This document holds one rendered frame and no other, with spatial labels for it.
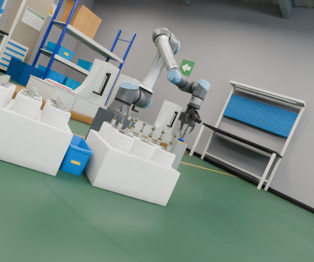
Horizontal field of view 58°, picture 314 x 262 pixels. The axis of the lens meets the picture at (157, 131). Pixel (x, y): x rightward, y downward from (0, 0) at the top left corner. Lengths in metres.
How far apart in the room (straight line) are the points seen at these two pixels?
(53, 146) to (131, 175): 0.36
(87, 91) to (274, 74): 4.43
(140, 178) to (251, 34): 6.40
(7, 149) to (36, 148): 0.10
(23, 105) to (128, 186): 0.55
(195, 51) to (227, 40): 0.87
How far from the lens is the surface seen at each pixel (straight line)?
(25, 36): 7.60
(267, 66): 6.94
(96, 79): 3.74
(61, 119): 1.17
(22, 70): 5.65
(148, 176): 1.31
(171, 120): 5.10
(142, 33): 9.07
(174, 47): 1.97
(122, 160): 1.24
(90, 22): 6.73
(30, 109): 1.17
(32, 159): 1.17
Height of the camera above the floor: 0.36
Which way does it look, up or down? 2 degrees down
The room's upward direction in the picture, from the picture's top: 24 degrees clockwise
